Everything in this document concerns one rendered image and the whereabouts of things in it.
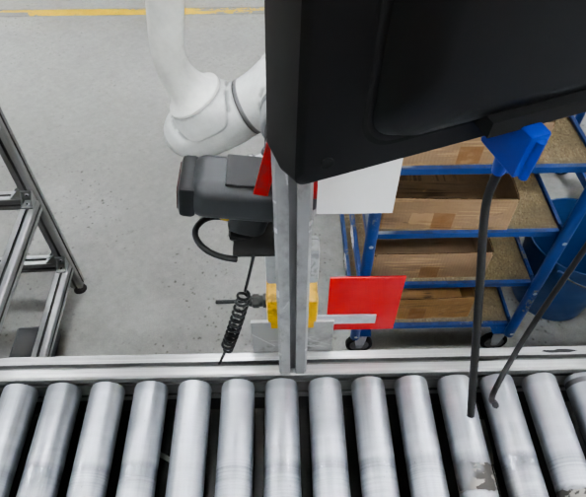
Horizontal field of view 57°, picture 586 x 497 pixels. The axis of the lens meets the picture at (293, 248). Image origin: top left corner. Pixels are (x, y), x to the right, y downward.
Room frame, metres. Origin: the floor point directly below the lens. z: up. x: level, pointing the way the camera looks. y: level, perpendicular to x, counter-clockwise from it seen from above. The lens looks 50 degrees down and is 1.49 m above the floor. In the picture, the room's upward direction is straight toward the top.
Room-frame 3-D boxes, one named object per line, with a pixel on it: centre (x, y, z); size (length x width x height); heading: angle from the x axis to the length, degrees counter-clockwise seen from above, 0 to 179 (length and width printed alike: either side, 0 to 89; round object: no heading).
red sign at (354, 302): (0.43, -0.07, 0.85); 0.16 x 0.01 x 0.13; 91
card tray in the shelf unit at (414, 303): (1.07, -0.35, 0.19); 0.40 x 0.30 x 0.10; 3
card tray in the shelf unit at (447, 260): (1.07, -0.35, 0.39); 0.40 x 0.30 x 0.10; 2
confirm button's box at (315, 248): (0.43, 0.00, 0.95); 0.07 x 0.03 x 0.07; 91
